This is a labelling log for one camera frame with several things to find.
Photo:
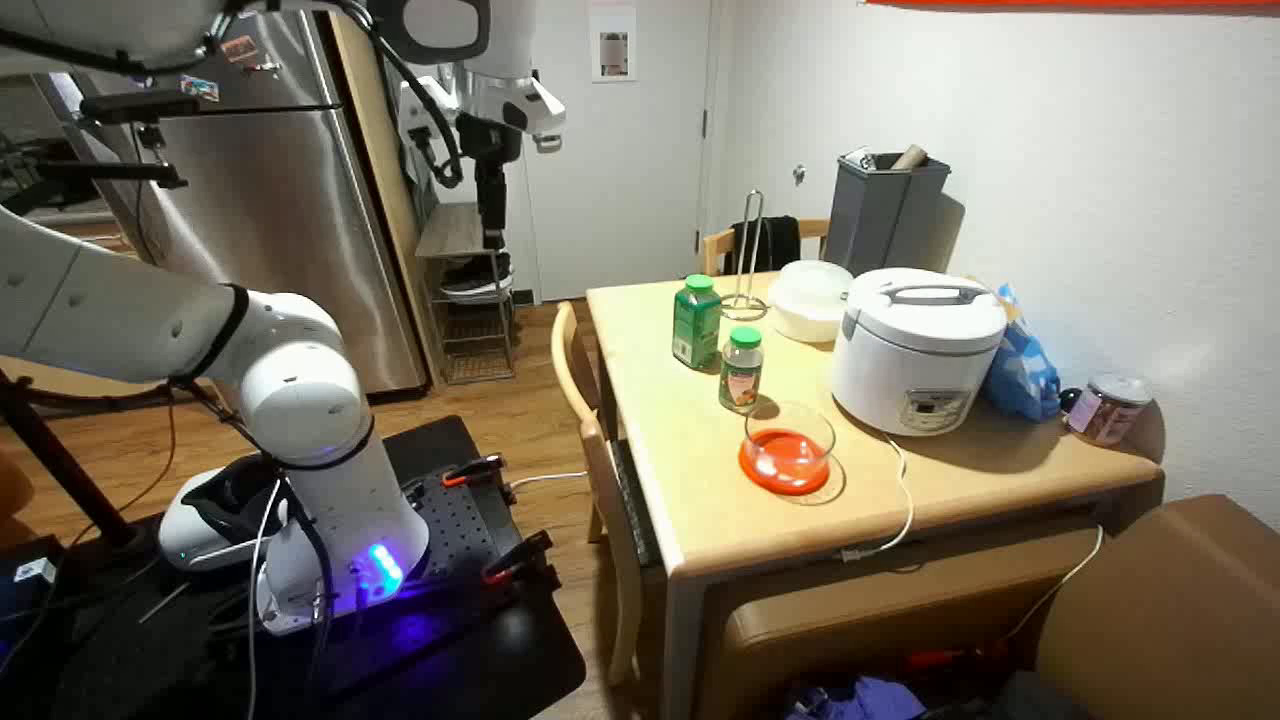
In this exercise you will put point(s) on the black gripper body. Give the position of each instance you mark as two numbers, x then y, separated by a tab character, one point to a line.
488	144

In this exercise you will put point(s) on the small clear green-capped bottle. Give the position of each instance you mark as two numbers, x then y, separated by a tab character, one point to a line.
740	372

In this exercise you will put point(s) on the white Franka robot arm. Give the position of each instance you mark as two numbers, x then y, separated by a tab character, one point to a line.
293	400

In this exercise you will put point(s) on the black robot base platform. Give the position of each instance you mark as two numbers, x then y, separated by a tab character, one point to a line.
454	624

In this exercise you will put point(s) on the green square bottle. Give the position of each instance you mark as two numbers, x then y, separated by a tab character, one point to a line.
695	324

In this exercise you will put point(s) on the metal shelf cart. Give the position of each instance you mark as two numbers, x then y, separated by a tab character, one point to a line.
467	284

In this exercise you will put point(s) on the small portrait photo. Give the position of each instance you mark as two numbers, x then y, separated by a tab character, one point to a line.
614	52

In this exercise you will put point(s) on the stainless steel refrigerator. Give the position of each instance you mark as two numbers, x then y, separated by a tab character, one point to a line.
293	226

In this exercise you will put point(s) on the wooden chair with jacket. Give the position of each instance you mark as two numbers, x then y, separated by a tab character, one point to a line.
718	246

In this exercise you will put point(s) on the wooden slat-back chair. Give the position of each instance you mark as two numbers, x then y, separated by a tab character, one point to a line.
586	441

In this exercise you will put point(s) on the white lidded plastic container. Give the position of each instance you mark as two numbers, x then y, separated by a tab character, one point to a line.
810	302

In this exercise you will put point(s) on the light wooden table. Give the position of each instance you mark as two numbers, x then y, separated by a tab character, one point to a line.
723	494

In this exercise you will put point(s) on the glass bowl with orange base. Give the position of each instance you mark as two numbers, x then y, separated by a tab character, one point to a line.
786	463

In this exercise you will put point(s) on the grey bin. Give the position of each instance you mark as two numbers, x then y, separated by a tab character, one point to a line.
880	213

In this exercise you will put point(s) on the white and black headset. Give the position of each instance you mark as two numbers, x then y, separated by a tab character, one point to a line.
213	520

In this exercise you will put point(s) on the white rice cooker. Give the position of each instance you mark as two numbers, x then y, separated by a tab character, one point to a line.
917	350

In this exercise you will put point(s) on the blue bag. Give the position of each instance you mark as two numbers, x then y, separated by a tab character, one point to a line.
1025	379

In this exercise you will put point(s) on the purple cloth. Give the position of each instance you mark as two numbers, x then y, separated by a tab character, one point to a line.
866	698

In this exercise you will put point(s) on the jar with pink label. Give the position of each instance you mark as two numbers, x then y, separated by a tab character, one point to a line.
1104	411

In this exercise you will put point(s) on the black camera stand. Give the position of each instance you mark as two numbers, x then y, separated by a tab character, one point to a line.
122	105

